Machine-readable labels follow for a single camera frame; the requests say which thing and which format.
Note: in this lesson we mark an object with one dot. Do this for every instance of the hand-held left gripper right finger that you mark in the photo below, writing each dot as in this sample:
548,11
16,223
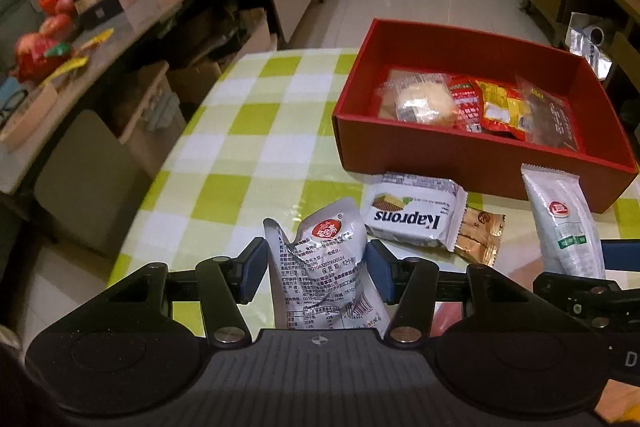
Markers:
380,271

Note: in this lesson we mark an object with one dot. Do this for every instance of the clear packet of dark snacks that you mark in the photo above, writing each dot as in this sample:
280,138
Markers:
552,114

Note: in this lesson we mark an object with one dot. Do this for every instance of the green checkered tablecloth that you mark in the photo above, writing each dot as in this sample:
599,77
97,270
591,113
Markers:
240,142

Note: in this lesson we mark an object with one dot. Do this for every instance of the red apple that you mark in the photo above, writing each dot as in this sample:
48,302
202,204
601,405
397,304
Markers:
55,24

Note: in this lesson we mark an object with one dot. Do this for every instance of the silver foil bag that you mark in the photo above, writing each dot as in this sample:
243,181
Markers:
590,42

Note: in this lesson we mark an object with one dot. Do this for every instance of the yellow snack wrapper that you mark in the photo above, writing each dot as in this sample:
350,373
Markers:
80,54

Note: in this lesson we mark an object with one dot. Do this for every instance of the red cardboard box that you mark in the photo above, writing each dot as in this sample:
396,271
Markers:
480,157

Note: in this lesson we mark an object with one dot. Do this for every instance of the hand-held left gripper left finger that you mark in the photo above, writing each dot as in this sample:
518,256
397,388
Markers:
252,268

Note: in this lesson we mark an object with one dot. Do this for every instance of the white wafer packet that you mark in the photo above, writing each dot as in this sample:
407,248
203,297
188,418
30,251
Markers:
412,214

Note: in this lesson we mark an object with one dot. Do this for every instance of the long grey sideboard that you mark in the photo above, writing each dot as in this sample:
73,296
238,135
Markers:
160,2

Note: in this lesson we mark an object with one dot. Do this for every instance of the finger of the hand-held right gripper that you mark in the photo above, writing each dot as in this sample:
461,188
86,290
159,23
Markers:
622,257
580,292

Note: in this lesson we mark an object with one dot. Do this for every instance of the white long snack packet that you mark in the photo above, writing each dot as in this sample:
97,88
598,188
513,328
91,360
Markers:
562,227

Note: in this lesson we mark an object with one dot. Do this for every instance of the beige stool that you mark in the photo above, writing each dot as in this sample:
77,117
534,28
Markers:
95,177

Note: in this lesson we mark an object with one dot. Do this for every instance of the red plastic bag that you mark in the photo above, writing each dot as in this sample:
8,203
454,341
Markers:
37,57

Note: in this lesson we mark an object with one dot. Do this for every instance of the clear bun packet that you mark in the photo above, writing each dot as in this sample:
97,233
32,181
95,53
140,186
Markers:
417,99

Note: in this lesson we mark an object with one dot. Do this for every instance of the wooden tray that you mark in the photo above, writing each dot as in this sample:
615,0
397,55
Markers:
30,117

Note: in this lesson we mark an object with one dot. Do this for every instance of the black gift box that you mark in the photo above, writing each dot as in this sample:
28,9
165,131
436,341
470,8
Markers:
97,2

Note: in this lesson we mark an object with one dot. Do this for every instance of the cardboard boxes under sideboard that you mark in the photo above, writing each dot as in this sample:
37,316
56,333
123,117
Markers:
220,42

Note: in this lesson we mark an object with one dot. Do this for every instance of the yellow red snack packet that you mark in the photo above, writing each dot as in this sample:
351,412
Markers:
500,109

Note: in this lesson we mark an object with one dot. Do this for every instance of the red spicy snack packet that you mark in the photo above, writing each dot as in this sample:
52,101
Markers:
465,104

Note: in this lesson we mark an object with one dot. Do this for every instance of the black eyeglasses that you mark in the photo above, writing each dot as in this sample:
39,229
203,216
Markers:
12,104

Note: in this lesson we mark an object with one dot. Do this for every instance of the silver snack packet red label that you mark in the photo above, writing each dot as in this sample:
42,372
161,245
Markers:
325,277

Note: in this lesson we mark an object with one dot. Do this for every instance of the small brown snack packet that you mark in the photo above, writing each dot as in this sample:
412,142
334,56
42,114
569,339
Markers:
480,234

